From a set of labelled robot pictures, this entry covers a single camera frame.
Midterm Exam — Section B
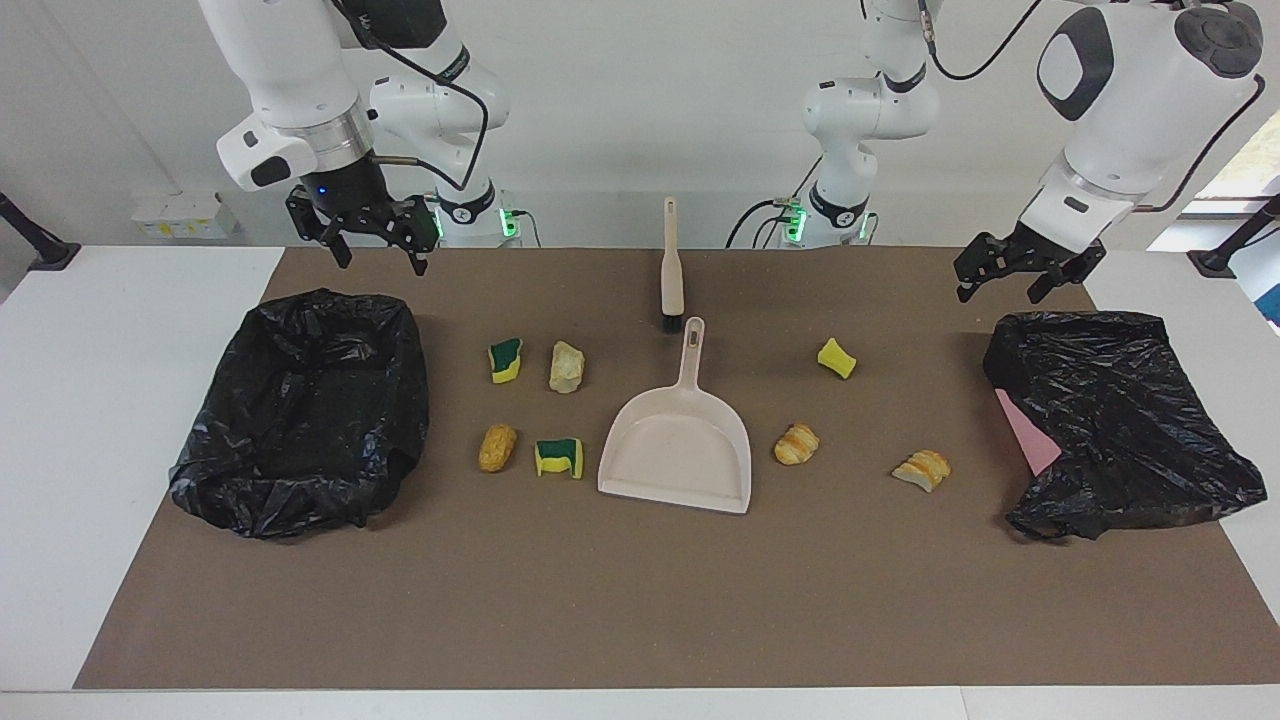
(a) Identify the plain yellow sponge piece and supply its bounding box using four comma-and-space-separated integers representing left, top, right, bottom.
816, 337, 858, 381

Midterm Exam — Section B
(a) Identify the pale beige bread chunk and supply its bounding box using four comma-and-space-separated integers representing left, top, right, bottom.
548, 340, 587, 395

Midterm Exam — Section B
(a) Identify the wide pale flaky pastry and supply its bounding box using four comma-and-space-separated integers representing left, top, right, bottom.
891, 449, 952, 494

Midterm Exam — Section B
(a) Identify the small orange striped croissant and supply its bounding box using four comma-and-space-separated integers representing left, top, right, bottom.
773, 422, 821, 467

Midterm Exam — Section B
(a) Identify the notched green yellow sponge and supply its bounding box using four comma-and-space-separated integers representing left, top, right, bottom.
533, 437, 585, 480

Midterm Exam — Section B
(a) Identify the beige brush with black bristles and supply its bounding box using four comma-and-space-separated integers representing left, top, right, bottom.
660, 197, 686, 333

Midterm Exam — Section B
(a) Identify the beige plastic dustpan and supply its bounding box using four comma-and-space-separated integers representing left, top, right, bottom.
597, 316, 753, 515

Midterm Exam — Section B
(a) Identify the pink bin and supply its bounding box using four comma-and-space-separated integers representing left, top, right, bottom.
994, 388, 1063, 477

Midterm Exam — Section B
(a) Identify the crumpled black trash bag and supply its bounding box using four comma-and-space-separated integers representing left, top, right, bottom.
982, 310, 1269, 542

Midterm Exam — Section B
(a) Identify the open black bag-lined bin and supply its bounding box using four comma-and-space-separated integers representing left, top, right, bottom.
168, 288, 431, 541

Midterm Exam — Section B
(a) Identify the black clamp stand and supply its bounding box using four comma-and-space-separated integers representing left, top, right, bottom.
0, 192, 81, 272
1187, 193, 1280, 279

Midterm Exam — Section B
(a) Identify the brown table mat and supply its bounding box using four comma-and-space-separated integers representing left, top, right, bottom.
73, 247, 1280, 691

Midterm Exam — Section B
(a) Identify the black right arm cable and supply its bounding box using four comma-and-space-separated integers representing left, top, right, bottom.
330, 0, 491, 193

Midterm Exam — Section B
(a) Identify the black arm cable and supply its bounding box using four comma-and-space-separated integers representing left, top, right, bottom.
330, 0, 491, 193
918, 0, 1267, 213

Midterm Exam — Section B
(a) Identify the white wall socket box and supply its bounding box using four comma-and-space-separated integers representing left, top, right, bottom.
131, 192, 241, 241

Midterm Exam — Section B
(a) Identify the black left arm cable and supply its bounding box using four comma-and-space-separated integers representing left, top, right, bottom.
918, 0, 1267, 213

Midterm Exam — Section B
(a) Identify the black left base cable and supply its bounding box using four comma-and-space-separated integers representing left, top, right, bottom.
725, 197, 801, 249

